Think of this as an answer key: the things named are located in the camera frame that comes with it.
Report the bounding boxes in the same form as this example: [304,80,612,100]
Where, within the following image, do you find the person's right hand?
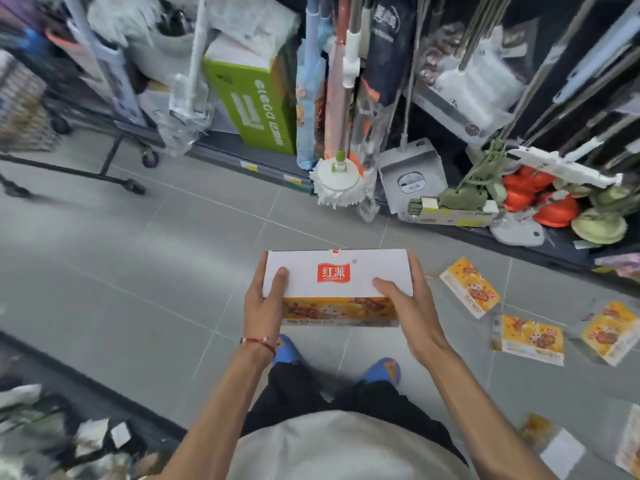
[372,252,453,371]

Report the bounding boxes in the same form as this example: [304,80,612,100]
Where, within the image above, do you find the person's left hand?
[243,251,291,353]

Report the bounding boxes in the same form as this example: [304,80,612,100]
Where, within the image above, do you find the white yellow snack box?
[262,248,415,328]

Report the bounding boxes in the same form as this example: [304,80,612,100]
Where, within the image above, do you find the group of yellow boxes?
[439,257,640,480]

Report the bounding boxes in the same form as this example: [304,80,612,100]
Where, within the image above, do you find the black wire shopping cart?
[0,49,161,199]

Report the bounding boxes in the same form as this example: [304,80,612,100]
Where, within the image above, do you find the person's left forearm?
[159,349,276,480]

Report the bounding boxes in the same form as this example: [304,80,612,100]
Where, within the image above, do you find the person's right forearm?
[422,344,556,480]

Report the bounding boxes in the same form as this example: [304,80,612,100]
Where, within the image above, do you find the blue rubber slipper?
[272,333,303,367]
[357,357,403,388]

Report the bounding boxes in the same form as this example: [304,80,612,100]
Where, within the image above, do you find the black trousers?
[239,362,469,465]

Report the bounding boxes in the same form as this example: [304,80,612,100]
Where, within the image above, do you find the green white mop set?
[406,139,512,229]

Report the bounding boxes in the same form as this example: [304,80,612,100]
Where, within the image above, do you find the white round mop pad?
[489,209,547,247]

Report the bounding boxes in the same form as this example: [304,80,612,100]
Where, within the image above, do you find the grey shirt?
[227,410,476,480]

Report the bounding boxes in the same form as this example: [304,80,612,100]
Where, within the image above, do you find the grey appliance carton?
[377,138,449,215]

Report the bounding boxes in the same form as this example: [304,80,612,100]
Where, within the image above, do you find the white round mop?
[309,0,367,209]

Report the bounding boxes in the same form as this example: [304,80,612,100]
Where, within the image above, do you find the orange mop part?
[501,164,582,229]

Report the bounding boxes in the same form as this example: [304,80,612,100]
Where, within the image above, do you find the green round mop head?
[569,184,632,247]

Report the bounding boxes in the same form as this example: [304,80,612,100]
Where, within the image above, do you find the green white cardboard carton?
[202,32,299,157]

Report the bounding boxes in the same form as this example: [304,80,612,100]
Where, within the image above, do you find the light blue long package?
[295,0,330,171]

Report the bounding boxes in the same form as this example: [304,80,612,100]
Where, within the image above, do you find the white mop in clear plastic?
[152,0,217,157]

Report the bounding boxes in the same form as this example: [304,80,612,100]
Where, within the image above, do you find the pink long package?
[323,0,352,161]

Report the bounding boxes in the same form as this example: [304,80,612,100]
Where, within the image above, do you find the light blue flat mop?
[59,0,149,129]

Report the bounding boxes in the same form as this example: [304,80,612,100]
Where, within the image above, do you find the rack of mops and brooms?
[399,0,640,195]

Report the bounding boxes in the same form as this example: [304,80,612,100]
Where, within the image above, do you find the red string bracelet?
[239,336,277,359]

